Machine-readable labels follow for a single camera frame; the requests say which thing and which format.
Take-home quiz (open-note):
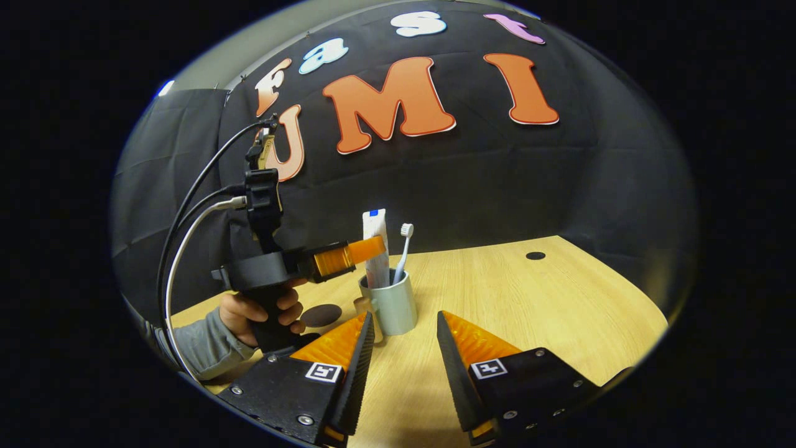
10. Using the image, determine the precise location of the dark brown round coaster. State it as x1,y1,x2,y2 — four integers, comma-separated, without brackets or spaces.
300,303,343,329

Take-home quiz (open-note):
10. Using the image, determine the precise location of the white cable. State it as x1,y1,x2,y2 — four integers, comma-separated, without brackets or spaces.
164,196,248,381

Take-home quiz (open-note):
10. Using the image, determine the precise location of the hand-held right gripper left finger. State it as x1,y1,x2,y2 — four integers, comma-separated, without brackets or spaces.
215,311,376,447

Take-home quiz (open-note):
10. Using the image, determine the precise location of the white toothpaste tube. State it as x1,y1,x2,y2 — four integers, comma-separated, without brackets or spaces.
363,209,391,289

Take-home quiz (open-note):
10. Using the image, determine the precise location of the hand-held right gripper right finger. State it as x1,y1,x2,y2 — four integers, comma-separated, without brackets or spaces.
437,310,603,446

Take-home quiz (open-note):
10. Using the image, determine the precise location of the black cable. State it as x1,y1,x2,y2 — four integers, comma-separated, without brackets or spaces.
155,118,274,330
163,184,249,312

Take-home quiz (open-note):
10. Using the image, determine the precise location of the pale blue cup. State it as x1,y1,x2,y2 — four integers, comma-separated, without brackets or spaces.
353,269,419,344

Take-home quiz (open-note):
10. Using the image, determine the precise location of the white toothbrush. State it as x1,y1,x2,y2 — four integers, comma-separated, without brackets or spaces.
392,223,415,286

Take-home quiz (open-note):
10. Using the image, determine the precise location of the light wooden desktop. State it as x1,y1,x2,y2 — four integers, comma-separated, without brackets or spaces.
168,235,669,448

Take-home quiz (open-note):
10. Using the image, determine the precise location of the black backdrop cloth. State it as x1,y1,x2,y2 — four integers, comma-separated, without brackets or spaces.
111,0,698,330

